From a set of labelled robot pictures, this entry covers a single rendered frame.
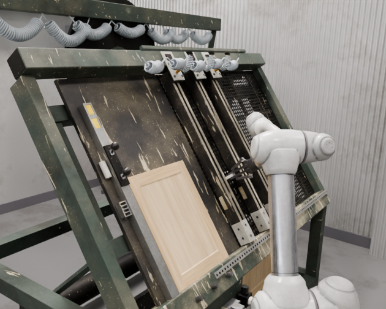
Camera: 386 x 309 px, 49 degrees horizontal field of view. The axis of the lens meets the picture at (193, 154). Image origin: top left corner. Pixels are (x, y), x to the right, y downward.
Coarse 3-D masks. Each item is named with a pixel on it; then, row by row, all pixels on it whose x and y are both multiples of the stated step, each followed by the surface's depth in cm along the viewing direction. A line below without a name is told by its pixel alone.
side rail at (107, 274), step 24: (24, 96) 176; (24, 120) 179; (48, 120) 174; (48, 144) 172; (48, 168) 175; (72, 168) 173; (72, 192) 169; (72, 216) 171; (96, 216) 171; (96, 240) 166; (96, 264) 168; (120, 288) 165
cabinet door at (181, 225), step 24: (168, 168) 220; (144, 192) 200; (168, 192) 213; (192, 192) 225; (144, 216) 194; (168, 216) 205; (192, 216) 218; (168, 240) 199; (192, 240) 210; (216, 240) 222; (168, 264) 192; (192, 264) 203; (216, 264) 215
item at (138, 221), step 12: (84, 108) 193; (84, 120) 194; (96, 132) 192; (96, 144) 193; (108, 144) 194; (108, 168) 191; (120, 192) 189; (132, 204) 189; (132, 216) 188; (144, 228) 188; (144, 240) 186; (156, 252) 187; (156, 264) 184; (156, 276) 186; (168, 276) 186; (168, 288) 183
